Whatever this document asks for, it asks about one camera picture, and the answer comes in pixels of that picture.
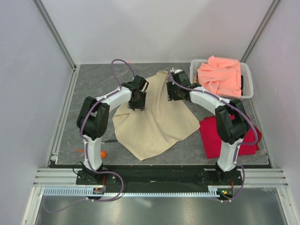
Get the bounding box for beige cloth napkin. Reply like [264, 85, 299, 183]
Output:
[112, 71, 200, 161]

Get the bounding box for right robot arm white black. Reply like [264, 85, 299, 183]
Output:
[167, 69, 253, 185]

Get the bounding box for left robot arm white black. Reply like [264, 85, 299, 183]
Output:
[76, 81, 149, 184]

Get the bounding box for red cloth napkin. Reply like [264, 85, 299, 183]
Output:
[199, 116, 262, 159]

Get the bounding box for patterned cloth in basket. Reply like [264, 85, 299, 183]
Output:
[194, 75, 199, 83]

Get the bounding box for salmon pink cloth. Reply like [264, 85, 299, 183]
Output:
[197, 56, 242, 98]

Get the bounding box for orange plastic spoon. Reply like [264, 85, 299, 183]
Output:
[76, 150, 107, 158]

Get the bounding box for dark cloth in basket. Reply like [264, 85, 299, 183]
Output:
[241, 75, 244, 95]

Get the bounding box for white plastic basket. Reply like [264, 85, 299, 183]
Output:
[189, 59, 254, 99]

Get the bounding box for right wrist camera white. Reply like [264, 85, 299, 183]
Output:
[170, 67, 183, 75]

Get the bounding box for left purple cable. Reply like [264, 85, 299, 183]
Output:
[42, 59, 141, 213]

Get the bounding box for black knife clear handle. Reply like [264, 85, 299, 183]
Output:
[101, 139, 118, 143]

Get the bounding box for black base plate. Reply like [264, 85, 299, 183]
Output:
[76, 165, 245, 202]

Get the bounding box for white slotted cable duct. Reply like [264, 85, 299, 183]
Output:
[43, 186, 233, 198]

